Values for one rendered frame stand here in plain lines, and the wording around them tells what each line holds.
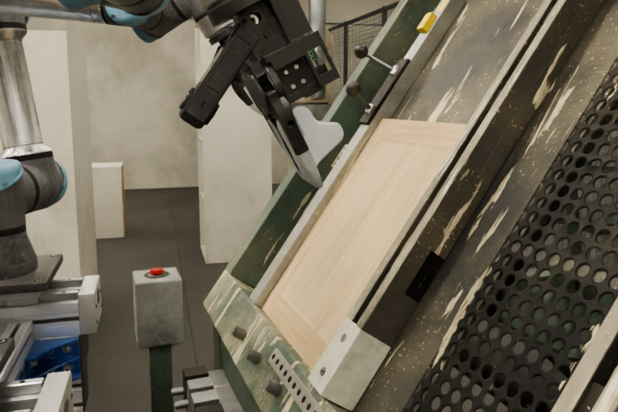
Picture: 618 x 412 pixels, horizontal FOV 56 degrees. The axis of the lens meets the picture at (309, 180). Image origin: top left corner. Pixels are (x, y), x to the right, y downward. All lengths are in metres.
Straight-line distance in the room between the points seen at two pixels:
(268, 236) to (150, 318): 0.39
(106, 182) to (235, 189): 1.63
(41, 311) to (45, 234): 2.12
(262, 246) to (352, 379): 0.74
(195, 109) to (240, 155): 4.32
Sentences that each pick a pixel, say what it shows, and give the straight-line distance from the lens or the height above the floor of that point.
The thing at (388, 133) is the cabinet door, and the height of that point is 1.32.
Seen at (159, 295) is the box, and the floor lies 0.89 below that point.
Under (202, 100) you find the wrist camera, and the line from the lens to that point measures 0.58.
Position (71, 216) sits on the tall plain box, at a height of 0.76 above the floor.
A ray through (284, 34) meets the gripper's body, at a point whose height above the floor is 1.47.
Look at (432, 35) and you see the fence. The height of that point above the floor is 1.56.
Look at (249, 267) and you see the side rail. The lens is 1.68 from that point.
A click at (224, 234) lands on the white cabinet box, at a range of 4.99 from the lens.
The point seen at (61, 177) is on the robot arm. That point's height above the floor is 1.22.
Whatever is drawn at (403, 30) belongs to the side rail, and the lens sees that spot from 1.80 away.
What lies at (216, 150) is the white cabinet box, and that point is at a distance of 4.87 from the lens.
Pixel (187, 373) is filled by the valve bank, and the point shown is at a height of 0.76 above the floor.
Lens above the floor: 1.40
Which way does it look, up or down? 8 degrees down
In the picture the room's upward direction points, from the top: straight up
